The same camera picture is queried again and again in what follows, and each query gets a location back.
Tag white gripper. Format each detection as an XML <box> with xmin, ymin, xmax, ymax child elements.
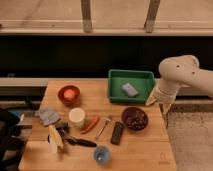
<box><xmin>145</xmin><ymin>83</ymin><xmax>177</xmax><ymax>129</ymax></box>

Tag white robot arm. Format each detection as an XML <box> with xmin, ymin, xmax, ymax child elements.
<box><xmin>145</xmin><ymin>55</ymin><xmax>213</xmax><ymax>115</ymax></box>

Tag small blue glass cup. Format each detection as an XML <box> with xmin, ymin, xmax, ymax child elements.
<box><xmin>93</xmin><ymin>146</ymin><xmax>110</xmax><ymax>165</ymax></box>

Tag white paper cup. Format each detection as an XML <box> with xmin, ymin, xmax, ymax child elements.
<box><xmin>69</xmin><ymin>108</ymin><xmax>86</xmax><ymax>129</ymax></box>

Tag green plastic tray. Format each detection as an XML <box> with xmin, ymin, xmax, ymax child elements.
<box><xmin>108</xmin><ymin>69</ymin><xmax>155</xmax><ymax>104</ymax></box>

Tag dark bowl of nuts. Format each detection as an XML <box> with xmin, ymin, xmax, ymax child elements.
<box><xmin>121</xmin><ymin>107</ymin><xmax>148</xmax><ymax>131</ymax></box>

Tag grey blue sponge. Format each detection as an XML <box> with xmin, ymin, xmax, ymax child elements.
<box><xmin>121</xmin><ymin>82</ymin><xmax>138</xmax><ymax>97</ymax></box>

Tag metal fork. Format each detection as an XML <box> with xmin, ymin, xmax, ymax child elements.
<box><xmin>95</xmin><ymin>116</ymin><xmax>112</xmax><ymax>140</ymax></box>

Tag orange carrot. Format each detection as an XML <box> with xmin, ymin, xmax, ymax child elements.
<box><xmin>81</xmin><ymin>115</ymin><xmax>100</xmax><ymax>134</ymax></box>

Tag red bowl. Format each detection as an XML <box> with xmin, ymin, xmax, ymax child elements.
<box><xmin>58</xmin><ymin>85</ymin><xmax>80</xmax><ymax>106</ymax></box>

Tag orange ball in bowl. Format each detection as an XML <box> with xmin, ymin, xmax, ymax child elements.
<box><xmin>64</xmin><ymin>89</ymin><xmax>75</xmax><ymax>100</ymax></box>

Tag yellow banana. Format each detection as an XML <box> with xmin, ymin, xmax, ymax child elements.
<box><xmin>49</xmin><ymin>125</ymin><xmax>63</xmax><ymax>152</ymax></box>

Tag blue grey cloth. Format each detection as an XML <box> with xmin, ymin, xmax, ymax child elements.
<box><xmin>38</xmin><ymin>109</ymin><xmax>60</xmax><ymax>126</ymax></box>

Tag black chair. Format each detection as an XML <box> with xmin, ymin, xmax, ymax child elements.
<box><xmin>0</xmin><ymin>108</ymin><xmax>24</xmax><ymax>171</ymax></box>

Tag right metal window post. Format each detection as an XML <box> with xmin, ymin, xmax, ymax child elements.
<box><xmin>144</xmin><ymin>0</ymin><xmax>161</xmax><ymax>33</ymax></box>

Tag metal window post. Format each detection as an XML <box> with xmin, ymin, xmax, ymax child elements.
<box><xmin>81</xmin><ymin>0</ymin><xmax>92</xmax><ymax>33</ymax></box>
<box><xmin>144</xmin><ymin>0</ymin><xmax>161</xmax><ymax>33</ymax></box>

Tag left metal window post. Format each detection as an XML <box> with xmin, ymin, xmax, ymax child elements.
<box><xmin>81</xmin><ymin>0</ymin><xmax>92</xmax><ymax>33</ymax></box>

